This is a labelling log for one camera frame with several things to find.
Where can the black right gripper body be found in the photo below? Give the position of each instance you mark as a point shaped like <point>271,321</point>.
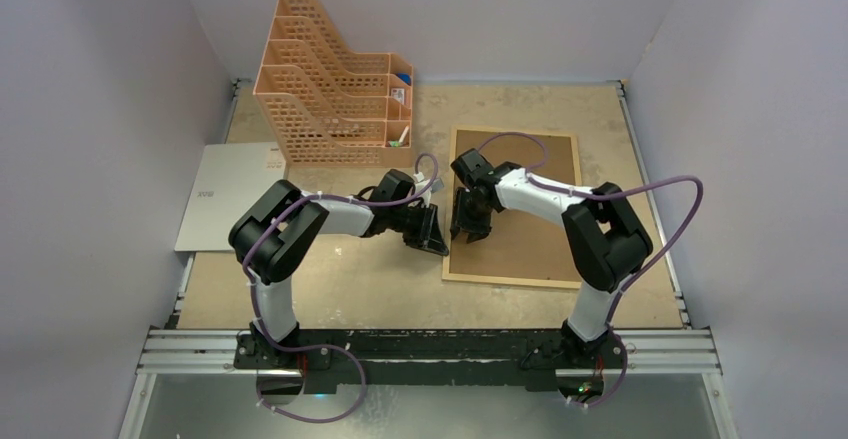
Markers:
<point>473,209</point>

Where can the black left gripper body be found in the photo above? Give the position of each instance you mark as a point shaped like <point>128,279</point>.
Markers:
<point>414,224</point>

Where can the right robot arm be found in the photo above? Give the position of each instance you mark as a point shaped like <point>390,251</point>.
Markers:
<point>607,240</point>

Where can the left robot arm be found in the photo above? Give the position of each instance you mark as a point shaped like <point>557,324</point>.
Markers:
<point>273,237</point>

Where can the green white item in organizer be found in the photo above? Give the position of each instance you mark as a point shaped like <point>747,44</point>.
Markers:
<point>398,135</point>

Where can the red white item in organizer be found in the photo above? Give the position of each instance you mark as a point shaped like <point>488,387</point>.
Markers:
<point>398,94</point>

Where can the orange plastic file organizer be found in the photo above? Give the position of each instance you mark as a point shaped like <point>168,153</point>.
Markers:
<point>328,105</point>

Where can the blue item in organizer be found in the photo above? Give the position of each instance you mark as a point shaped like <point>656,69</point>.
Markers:
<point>405,78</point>

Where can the grey booklet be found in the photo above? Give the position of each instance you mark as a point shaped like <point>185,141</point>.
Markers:
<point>229,180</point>

